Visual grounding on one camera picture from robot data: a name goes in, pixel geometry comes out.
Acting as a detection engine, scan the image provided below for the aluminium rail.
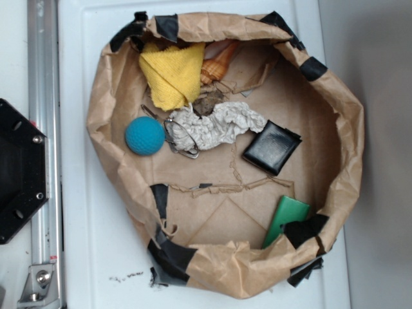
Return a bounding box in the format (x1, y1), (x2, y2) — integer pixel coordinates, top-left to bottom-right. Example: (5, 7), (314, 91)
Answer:
(27, 1), (63, 264)

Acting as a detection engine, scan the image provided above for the brown paper bag bin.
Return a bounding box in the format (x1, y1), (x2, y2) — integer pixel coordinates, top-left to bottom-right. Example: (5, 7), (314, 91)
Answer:
(87, 12), (364, 299)

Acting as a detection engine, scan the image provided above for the orange seashell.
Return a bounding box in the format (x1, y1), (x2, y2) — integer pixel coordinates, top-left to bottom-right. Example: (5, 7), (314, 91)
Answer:
(200, 40), (240, 85)

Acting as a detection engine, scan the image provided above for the black square block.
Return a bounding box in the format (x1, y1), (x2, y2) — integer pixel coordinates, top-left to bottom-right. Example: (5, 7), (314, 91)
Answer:
(242, 120), (302, 176)

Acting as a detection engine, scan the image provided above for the metal corner bracket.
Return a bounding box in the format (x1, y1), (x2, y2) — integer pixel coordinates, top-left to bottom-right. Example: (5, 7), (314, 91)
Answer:
(17, 263), (60, 308)

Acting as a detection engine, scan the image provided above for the metal wire clip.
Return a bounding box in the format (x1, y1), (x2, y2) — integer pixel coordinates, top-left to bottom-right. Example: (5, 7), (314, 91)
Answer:
(140, 104), (200, 159)

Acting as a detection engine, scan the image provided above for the white crumpled fabric piece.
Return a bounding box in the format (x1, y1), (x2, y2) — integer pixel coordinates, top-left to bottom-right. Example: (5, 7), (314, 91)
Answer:
(170, 102), (267, 151)

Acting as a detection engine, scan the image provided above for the yellow cloth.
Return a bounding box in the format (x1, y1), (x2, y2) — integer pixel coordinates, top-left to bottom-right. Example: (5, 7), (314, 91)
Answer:
(139, 42), (205, 112)

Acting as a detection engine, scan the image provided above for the green block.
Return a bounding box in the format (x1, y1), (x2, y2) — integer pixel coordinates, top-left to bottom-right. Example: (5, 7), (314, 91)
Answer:
(261, 196), (311, 249)

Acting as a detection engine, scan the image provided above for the brown rock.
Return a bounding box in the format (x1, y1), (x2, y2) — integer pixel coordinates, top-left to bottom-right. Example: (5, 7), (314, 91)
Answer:
(192, 90), (225, 117)

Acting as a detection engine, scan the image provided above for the blue golf ball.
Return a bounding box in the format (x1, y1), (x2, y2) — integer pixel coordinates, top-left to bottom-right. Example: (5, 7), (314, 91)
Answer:
(125, 117), (165, 156)

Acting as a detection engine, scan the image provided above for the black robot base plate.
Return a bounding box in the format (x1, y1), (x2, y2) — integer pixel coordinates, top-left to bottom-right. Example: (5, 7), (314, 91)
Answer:
(1, 99), (48, 245)

